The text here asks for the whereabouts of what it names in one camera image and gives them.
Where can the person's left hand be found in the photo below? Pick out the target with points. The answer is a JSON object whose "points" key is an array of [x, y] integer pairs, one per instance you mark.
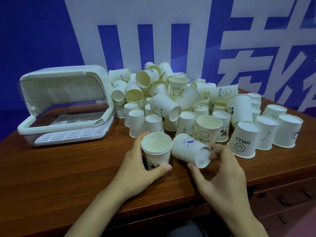
{"points": [[133, 175]]}

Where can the person's right hand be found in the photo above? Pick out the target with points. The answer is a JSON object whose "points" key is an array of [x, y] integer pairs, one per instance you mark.
{"points": [[227, 187]]}

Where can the panda print white paper cup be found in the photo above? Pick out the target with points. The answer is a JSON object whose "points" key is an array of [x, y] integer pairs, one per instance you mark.
{"points": [[158, 155]]}

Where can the blue print white paper cup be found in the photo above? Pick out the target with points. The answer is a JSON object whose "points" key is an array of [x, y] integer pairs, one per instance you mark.
{"points": [[184, 148]]}

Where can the pile of paper cups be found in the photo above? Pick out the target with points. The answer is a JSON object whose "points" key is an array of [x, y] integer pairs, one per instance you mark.
{"points": [[239, 108]]}

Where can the white plastic storage box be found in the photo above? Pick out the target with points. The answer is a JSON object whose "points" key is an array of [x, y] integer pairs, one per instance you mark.
{"points": [[61, 76]]}

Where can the person's grey trousers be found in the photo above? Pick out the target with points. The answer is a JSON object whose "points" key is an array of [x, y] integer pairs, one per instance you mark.
{"points": [[185, 232]]}

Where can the brown wooden table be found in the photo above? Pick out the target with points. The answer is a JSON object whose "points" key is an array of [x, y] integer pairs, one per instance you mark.
{"points": [[61, 182]]}

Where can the brown drawer cabinet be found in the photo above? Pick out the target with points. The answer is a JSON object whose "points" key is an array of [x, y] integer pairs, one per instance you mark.
{"points": [[296, 209]]}

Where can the white slotted drain tray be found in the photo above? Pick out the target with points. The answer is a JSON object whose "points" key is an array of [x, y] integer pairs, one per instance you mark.
{"points": [[69, 135]]}

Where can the blue white backdrop banner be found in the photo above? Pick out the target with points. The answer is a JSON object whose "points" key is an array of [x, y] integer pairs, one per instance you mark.
{"points": [[37, 34]]}

